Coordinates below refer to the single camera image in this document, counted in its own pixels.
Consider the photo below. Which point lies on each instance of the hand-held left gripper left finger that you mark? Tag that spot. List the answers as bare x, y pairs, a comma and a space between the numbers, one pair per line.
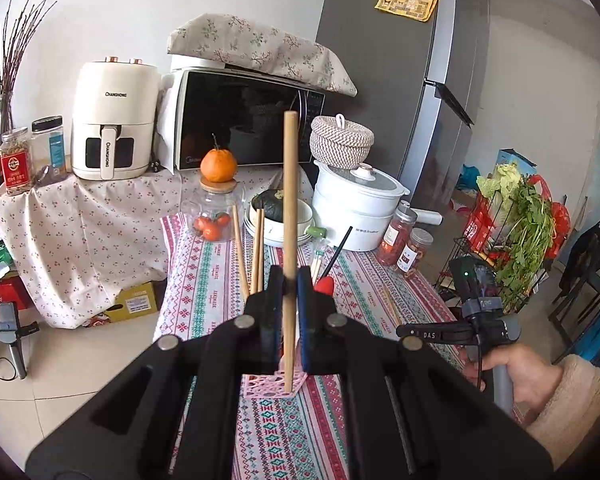
275, 310

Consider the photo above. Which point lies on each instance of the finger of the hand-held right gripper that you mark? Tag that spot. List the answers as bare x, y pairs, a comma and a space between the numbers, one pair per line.
430, 334

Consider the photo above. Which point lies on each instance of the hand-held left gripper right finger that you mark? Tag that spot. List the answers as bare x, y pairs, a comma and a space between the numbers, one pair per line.
305, 320

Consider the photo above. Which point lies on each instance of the red plastic spoon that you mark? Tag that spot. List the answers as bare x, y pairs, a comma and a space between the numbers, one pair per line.
325, 286

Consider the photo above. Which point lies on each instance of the paper-wrapped chopsticks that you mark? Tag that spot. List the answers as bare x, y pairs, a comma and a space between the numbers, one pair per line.
318, 260

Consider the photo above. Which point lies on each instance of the wooden chopstick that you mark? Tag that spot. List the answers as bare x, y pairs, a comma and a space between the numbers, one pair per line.
261, 245
290, 185
255, 250
392, 306

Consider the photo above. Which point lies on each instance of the long brown wooden stick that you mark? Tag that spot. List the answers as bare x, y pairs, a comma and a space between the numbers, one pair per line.
239, 250

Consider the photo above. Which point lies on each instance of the pink plastic basket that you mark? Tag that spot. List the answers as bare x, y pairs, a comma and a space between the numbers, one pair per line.
267, 385

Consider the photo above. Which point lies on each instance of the black chopstick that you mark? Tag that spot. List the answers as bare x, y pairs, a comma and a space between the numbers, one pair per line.
339, 252

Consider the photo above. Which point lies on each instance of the person's right forearm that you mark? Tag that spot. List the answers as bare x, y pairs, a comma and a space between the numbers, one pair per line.
575, 410

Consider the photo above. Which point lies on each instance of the person's right hand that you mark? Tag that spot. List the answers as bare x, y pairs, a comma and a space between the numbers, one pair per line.
530, 380

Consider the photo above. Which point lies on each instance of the white bowl with dark squash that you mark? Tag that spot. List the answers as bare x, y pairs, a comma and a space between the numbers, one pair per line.
275, 232

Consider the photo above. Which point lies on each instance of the patterned striped tablecloth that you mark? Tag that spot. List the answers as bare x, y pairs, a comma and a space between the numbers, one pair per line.
200, 285

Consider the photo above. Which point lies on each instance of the red printed package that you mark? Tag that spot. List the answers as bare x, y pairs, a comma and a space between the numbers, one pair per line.
477, 230

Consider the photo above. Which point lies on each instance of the green leafy vegetables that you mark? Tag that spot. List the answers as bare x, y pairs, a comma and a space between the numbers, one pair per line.
525, 240

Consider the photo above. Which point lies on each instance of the jar of red snacks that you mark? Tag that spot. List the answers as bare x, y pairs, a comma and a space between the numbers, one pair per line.
394, 240

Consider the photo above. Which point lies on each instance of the dark green kabocha squash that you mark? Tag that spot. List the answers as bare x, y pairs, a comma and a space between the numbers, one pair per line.
270, 205

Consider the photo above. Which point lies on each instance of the white roll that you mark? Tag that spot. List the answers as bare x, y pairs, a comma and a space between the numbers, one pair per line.
427, 216

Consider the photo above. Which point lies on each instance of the black chair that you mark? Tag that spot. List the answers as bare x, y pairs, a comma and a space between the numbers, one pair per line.
590, 270

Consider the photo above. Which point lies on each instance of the red plastic bag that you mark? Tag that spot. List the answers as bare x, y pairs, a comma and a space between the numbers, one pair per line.
559, 225

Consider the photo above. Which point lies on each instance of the white electric cooking pot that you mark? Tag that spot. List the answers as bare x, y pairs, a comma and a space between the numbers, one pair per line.
360, 220

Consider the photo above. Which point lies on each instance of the napa cabbage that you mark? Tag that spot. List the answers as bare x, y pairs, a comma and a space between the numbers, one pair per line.
500, 182

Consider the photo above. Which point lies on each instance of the glass jar with wooden lid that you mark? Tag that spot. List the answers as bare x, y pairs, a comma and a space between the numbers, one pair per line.
200, 202

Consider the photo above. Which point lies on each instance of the blue plastic bag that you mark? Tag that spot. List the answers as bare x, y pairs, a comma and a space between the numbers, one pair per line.
469, 177

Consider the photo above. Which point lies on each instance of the yellow cardboard box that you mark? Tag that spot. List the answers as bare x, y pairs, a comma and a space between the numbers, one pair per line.
132, 302

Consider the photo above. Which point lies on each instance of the blue cardboard box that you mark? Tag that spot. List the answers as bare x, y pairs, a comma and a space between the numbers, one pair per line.
517, 160

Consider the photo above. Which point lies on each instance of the white glass pot lid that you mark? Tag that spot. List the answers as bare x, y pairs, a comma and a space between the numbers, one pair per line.
365, 177

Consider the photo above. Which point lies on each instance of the orange tangerine with stem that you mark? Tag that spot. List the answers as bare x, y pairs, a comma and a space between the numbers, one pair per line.
219, 165

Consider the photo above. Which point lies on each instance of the woven lidded basket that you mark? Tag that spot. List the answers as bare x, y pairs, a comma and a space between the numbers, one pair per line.
340, 142

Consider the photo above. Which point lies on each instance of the white microwave oven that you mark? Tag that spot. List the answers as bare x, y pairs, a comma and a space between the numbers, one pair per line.
240, 120

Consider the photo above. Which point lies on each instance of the white floral cabinet cloth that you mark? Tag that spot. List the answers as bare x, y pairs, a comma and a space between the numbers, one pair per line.
80, 240

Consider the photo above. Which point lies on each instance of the grey refrigerator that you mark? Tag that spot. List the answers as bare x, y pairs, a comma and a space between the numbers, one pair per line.
380, 85

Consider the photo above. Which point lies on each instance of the cream air fryer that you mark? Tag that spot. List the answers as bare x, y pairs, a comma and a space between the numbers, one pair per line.
115, 110

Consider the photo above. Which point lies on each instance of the floral microwave cover cloth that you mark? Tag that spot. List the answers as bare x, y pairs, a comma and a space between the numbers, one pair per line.
250, 45

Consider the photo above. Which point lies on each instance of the phone tripod stand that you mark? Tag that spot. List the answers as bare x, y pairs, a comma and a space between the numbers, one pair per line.
7, 330

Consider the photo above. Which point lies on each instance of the red plastic crate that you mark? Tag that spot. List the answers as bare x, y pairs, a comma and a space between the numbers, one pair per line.
2, 294

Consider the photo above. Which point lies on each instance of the clear container with blue label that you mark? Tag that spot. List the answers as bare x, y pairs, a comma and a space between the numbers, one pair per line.
50, 155

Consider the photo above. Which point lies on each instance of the nut jar with red label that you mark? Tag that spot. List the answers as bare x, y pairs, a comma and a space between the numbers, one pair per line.
16, 165

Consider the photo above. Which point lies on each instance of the bare branches in glass vase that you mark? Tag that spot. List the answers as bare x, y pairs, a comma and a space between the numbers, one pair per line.
7, 85

